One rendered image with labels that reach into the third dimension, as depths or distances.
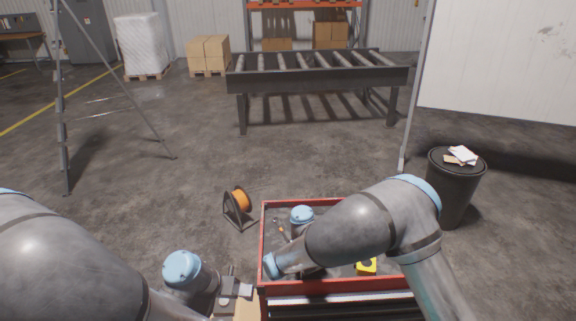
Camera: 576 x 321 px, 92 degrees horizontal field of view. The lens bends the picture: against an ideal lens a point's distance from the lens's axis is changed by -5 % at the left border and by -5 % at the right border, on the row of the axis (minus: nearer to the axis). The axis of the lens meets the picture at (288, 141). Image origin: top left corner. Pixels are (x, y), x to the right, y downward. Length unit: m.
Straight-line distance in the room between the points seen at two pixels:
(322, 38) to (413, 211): 7.28
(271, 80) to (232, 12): 5.12
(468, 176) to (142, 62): 6.46
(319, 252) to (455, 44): 2.73
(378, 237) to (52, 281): 0.43
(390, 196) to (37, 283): 0.49
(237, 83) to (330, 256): 3.42
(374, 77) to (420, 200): 3.57
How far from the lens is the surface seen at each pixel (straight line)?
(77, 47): 9.81
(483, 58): 3.16
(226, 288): 0.85
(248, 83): 3.84
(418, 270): 0.60
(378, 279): 1.21
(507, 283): 2.75
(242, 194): 2.57
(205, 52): 6.87
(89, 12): 9.39
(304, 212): 0.97
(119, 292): 0.37
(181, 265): 0.71
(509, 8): 3.13
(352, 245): 0.52
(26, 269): 0.36
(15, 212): 0.42
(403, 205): 0.56
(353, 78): 4.01
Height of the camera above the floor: 1.90
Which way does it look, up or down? 29 degrees down
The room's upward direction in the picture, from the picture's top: 1 degrees counter-clockwise
